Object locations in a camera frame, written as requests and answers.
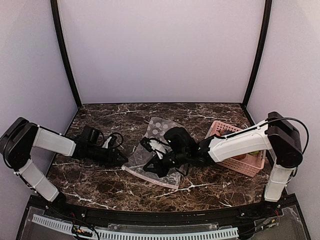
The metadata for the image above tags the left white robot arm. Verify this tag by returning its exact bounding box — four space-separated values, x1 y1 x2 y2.
0 117 129 205

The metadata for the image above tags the right black frame post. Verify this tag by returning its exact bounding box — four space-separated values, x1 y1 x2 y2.
242 0 273 109

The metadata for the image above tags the black frame post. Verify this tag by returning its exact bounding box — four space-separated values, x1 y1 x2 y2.
242 0 273 109
50 0 83 109

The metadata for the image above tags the purple toy eggplant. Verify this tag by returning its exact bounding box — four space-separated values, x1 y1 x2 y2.
218 129 231 137

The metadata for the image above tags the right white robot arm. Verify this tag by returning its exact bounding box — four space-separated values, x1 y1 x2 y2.
140 111 307 202

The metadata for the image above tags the pink plastic basket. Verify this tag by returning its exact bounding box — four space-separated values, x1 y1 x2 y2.
205 120 266 177

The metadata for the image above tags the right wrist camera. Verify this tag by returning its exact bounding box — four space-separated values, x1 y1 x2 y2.
140 137 167 159

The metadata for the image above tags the clear dotted zip bag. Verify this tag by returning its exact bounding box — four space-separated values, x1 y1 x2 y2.
121 116 187 190

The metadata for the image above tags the black front table rail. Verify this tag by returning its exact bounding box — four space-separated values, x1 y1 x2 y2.
44 194 298 228

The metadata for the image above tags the green toy guava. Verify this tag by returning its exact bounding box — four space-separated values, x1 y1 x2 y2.
248 150 260 156

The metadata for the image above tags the left black frame post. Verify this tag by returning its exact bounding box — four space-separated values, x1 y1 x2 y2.
50 0 83 109

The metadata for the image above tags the brown toy potato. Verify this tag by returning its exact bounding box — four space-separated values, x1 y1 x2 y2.
233 153 247 161

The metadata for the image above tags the white slotted cable duct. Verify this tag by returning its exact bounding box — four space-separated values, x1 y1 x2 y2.
31 214 239 240

